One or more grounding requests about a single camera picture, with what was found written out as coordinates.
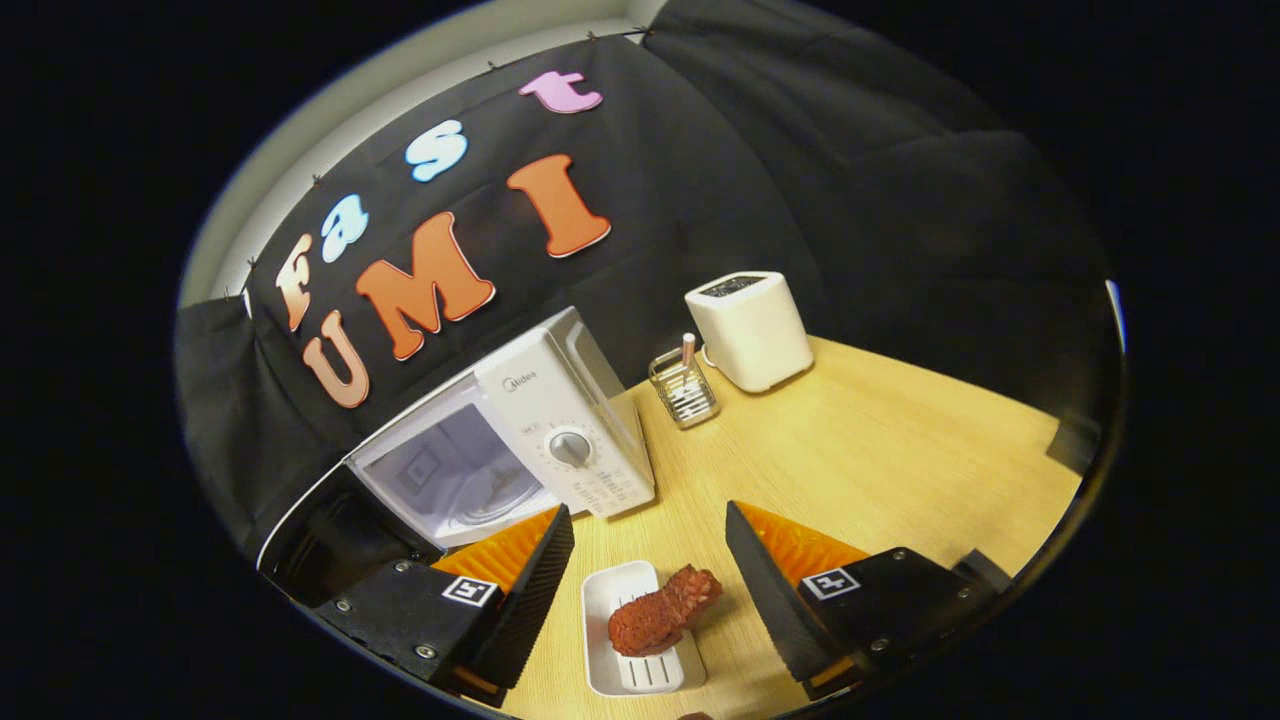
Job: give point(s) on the white plastic tray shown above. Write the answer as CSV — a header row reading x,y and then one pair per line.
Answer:
x,y
620,680

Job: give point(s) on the white microwave oven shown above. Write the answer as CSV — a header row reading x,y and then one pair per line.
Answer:
x,y
560,410

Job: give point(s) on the pink striped straw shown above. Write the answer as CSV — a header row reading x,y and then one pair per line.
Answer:
x,y
688,350

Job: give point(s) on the white toaster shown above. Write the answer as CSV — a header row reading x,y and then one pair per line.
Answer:
x,y
750,335

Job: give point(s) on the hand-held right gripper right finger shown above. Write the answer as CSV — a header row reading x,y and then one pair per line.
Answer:
x,y
765,600

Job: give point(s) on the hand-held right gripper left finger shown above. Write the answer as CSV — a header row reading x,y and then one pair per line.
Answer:
x,y
530,600

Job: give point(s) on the black backdrop cloth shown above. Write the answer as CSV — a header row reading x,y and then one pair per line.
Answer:
x,y
780,170

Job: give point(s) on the red meat piece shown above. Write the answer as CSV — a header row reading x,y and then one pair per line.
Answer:
x,y
660,612

